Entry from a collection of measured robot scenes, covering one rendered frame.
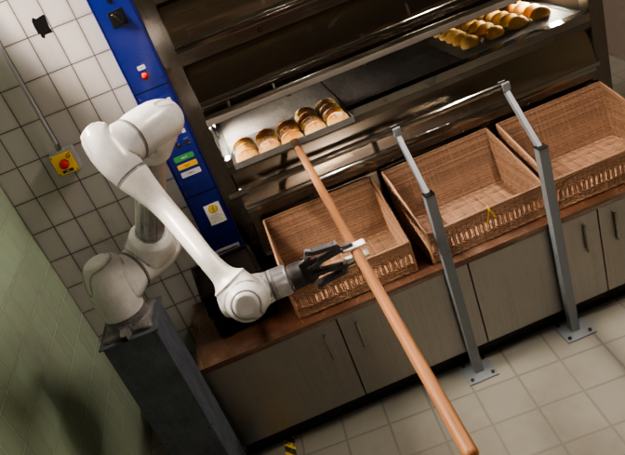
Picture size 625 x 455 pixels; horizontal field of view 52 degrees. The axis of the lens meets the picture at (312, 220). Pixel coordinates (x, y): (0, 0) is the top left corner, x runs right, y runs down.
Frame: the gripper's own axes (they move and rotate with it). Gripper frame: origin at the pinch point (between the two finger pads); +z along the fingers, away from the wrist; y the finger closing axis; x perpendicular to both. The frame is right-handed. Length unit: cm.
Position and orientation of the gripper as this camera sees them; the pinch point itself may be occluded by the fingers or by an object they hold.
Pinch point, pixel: (355, 251)
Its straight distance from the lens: 184.0
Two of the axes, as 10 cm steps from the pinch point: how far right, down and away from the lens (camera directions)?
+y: 3.2, 8.3, 4.6
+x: 2.0, 4.1, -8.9
